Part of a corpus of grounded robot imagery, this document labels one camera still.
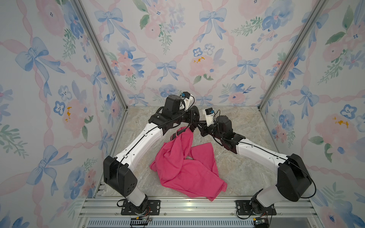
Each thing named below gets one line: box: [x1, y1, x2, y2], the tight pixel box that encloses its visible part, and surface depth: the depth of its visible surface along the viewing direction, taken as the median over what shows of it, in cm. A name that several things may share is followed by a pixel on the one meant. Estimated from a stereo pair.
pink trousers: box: [149, 126, 228, 201], surface depth 83 cm
